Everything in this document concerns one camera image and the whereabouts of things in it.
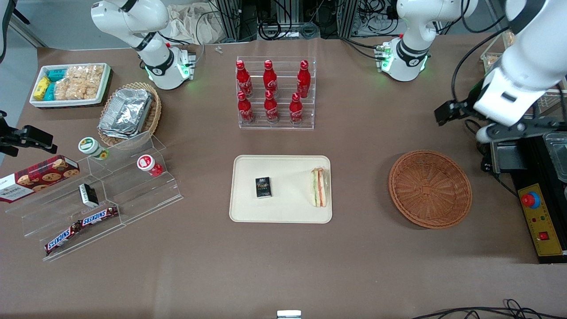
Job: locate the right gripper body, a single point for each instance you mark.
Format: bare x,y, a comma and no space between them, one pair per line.
9,137

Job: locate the triangle sandwich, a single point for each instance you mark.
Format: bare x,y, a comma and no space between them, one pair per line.
319,188

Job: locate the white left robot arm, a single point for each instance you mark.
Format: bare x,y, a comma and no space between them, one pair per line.
412,53

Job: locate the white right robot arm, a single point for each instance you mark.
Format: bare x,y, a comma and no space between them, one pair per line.
157,62

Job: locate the round brown wicker basket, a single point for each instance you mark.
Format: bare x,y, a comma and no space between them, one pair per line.
429,190

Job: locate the oval light wicker basket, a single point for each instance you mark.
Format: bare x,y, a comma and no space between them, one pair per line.
153,119

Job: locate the beige plastic tray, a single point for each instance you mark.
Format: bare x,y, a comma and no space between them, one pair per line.
288,208

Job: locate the grey metal box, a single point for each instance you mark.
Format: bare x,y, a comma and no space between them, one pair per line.
509,157

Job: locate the red tartan cookie box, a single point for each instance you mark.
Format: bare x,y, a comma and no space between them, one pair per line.
37,177

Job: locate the yellow snack packet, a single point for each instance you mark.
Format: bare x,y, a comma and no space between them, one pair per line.
41,88

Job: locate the clear pastry container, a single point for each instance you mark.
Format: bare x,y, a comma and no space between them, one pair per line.
509,39
491,61

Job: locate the teal snack packet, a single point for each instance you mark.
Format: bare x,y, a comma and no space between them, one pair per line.
50,92
56,75

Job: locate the empty clear plastic container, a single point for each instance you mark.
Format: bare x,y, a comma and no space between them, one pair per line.
557,157

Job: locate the red emergency stop button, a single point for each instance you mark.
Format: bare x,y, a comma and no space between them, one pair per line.
529,200

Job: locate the clear rice cracker bag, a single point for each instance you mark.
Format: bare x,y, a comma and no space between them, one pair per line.
66,90
88,77

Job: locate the green lid white cup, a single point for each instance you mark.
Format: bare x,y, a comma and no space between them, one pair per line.
91,147

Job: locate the black equipment box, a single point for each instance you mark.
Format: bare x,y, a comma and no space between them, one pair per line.
553,195

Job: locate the small black white box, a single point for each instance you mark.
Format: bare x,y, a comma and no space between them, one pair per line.
88,195

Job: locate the Snickers chocolate bar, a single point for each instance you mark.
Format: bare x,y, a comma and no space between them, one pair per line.
62,239
99,216

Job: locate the yellow control panel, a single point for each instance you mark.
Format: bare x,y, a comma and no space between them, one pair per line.
542,226

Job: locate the white rectangular snack bin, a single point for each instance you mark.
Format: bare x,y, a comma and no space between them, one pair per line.
99,95

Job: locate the stacked aluminium foil containers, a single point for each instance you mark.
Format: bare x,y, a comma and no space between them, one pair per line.
126,113

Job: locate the clear acrylic stepped stand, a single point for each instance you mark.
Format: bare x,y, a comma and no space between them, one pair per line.
133,195

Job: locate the red lid white cup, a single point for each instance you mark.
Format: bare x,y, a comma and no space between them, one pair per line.
147,164

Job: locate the red cola bottle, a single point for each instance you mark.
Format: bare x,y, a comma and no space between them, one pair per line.
296,111
244,82
270,79
303,82
245,110
271,110

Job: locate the clear acrylic bottle rack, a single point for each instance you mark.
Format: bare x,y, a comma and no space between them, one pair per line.
283,124

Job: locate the beige crumpled cloth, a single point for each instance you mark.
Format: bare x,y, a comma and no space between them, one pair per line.
190,24

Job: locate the small black printed box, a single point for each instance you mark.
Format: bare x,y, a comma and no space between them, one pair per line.
263,187

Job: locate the small white silver device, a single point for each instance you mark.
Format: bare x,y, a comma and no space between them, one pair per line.
289,314

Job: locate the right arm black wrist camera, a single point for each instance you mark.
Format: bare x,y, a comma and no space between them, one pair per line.
33,136

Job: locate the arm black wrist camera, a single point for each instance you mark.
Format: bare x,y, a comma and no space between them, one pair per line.
33,136
449,111

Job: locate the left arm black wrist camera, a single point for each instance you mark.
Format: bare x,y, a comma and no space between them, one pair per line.
449,111

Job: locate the aluminium frame post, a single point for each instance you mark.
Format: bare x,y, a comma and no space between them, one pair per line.
230,17
347,15

